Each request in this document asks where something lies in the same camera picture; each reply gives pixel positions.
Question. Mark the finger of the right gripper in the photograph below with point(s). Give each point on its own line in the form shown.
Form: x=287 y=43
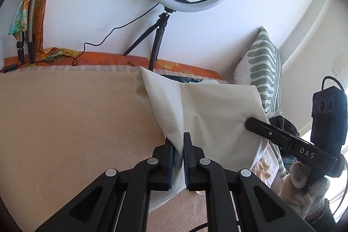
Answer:
x=277 y=136

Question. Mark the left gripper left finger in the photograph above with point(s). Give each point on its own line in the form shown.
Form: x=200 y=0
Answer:
x=117 y=200

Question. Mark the right gloved hand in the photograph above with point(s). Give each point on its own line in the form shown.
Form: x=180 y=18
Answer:
x=305 y=201

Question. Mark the white folded garment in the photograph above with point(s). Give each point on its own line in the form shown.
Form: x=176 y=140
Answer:
x=214 y=114

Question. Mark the green patterned pillow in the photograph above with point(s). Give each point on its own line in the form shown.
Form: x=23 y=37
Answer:
x=261 y=66

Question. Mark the beige blanket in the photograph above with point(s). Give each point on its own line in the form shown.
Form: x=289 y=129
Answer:
x=60 y=129

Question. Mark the dark teal printed shirt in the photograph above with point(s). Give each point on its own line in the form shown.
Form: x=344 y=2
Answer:
x=182 y=79

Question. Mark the orange floral bedsheet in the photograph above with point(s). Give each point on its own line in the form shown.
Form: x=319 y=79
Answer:
x=117 y=62

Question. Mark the black small tripod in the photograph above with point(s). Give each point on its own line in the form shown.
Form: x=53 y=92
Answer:
x=159 y=28

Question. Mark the silver folded tripod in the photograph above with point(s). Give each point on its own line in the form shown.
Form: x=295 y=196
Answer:
x=22 y=28

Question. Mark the orange patterned scarf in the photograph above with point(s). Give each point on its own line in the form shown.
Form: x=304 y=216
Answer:
x=48 y=55

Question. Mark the black camera box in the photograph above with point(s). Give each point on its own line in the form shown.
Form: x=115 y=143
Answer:
x=329 y=114

